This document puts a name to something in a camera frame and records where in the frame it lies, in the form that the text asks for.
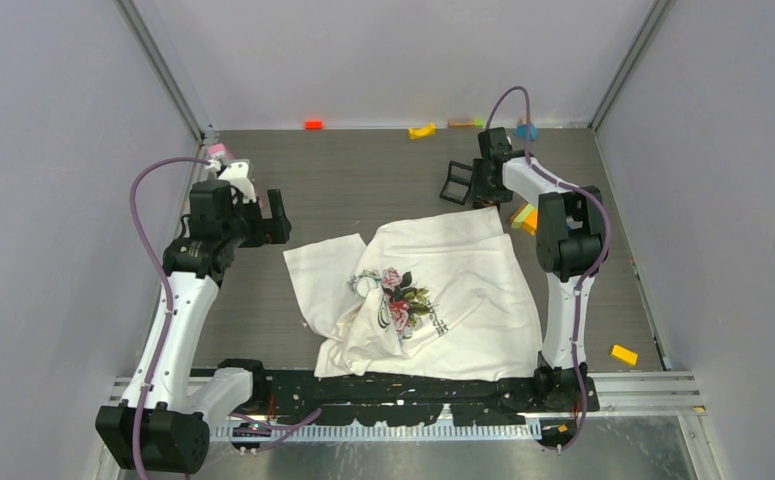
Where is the white floral t-shirt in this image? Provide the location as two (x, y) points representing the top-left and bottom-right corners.
(284, 208), (542, 381)

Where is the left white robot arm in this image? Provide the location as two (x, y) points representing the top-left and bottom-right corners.
(95, 179), (292, 476)

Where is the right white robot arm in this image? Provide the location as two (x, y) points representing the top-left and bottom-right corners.
(471, 128), (610, 411)

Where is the black display case right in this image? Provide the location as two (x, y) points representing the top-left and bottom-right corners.
(472, 173), (513, 209)

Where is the black display case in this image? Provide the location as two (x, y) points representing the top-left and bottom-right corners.
(472, 173), (513, 209)
(439, 161), (473, 206)

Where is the black display case left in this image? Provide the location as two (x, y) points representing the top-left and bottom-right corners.
(439, 161), (473, 206)

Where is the yellow orange block cluster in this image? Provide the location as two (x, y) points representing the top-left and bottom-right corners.
(508, 203), (538, 236)

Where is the pink box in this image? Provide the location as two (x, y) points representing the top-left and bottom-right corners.
(207, 143), (235, 169)

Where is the tan and green block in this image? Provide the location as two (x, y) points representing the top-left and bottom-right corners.
(447, 117), (485, 129)

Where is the light blue roof block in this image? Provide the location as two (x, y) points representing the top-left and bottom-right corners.
(515, 117), (539, 142)

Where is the yellow arch block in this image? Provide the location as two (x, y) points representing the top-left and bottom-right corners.
(407, 122), (437, 140)

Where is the small red block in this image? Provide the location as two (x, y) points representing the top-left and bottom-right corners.
(304, 119), (323, 130)

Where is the yellow block on rail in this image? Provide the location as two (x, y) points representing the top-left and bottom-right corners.
(610, 344), (639, 366)

